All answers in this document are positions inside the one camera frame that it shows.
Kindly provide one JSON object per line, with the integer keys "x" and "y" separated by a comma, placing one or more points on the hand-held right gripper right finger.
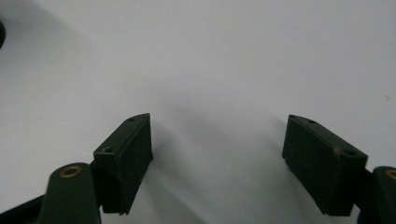
{"x": 320, "y": 168}

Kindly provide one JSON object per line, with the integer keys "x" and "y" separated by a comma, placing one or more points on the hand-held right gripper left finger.
{"x": 124, "y": 168}

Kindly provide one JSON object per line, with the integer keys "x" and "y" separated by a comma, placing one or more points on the black mesh pen holder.
{"x": 2, "y": 34}

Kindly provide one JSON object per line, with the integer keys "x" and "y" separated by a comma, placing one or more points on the white table mat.
{"x": 218, "y": 62}

